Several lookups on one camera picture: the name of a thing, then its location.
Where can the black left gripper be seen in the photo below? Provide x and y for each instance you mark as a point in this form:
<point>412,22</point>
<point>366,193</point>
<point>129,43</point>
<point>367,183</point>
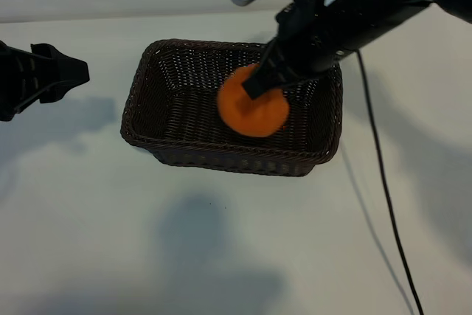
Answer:
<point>5,82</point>

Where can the orange fruit with knob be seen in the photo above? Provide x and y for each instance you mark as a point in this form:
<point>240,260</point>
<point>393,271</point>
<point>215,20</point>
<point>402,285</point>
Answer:
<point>247,116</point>

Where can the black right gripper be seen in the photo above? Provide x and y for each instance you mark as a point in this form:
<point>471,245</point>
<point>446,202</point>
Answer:
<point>321,34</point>

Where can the dark brown wicker basket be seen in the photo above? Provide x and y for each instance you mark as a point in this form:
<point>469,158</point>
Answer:
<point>177,116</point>

